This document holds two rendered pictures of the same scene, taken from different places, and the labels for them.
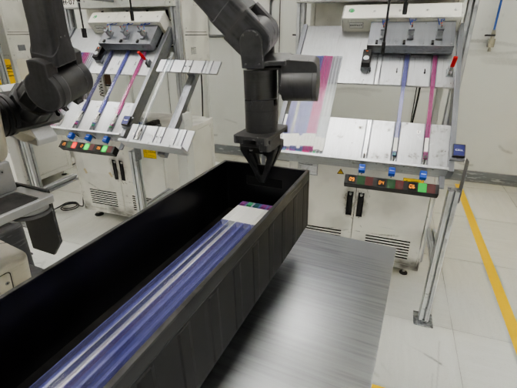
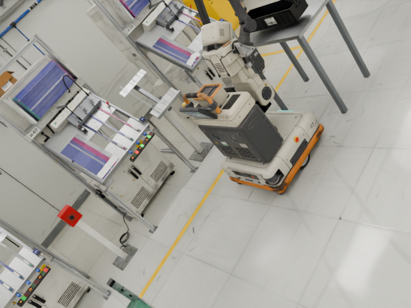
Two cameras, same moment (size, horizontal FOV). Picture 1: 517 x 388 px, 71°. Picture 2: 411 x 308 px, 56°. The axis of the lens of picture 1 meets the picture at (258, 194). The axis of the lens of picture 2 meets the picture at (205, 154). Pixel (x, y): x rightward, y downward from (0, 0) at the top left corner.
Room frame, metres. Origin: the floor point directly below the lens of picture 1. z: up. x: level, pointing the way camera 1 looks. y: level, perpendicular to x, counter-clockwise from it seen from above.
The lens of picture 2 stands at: (-0.89, 2.90, 1.97)
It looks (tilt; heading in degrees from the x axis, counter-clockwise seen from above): 29 degrees down; 316
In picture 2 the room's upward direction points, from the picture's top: 43 degrees counter-clockwise
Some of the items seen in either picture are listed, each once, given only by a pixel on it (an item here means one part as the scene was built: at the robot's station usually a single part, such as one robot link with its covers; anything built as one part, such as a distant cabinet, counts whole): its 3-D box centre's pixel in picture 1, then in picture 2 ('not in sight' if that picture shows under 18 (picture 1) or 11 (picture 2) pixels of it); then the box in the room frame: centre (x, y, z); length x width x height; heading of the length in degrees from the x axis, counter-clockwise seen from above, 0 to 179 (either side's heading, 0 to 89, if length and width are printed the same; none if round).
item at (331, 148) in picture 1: (366, 147); (190, 58); (1.77, -0.55, 0.65); 1.01 x 0.73 x 1.29; 160
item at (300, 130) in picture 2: not in sight; (270, 148); (0.68, 0.79, 0.16); 0.67 x 0.64 x 0.25; 66
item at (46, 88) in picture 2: not in sight; (44, 90); (2.30, 0.75, 1.52); 0.51 x 0.13 x 0.27; 70
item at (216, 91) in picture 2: not in sight; (211, 96); (0.73, 0.89, 0.87); 0.23 x 0.15 x 0.11; 156
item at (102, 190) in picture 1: (151, 165); (126, 174); (2.44, 0.77, 0.31); 0.70 x 0.65 x 0.62; 70
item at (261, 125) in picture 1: (261, 119); not in sight; (0.64, -0.01, 1.04); 0.10 x 0.07 x 0.07; 156
